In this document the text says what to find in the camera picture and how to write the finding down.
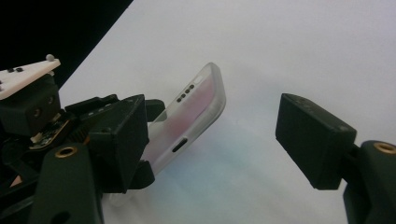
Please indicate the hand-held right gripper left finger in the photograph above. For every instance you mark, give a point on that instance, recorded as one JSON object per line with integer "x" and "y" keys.
{"x": 121, "y": 146}

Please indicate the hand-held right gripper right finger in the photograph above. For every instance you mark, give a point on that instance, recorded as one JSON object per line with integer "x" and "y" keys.
{"x": 314, "y": 143}

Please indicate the iridescent translucent phone case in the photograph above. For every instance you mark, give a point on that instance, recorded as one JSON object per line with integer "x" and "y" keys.
{"x": 190, "y": 118}

